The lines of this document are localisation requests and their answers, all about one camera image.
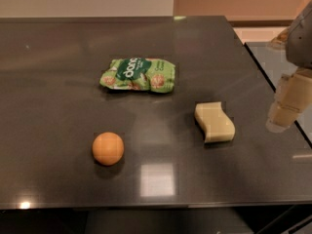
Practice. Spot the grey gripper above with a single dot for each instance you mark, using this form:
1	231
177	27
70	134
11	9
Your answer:
301	44

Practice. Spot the orange fruit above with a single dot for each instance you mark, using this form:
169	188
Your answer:
108	148

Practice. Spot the yellow wavy sponge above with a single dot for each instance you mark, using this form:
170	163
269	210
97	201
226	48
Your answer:
213	121

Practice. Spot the green snack bag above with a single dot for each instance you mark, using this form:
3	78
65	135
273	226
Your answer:
140	74

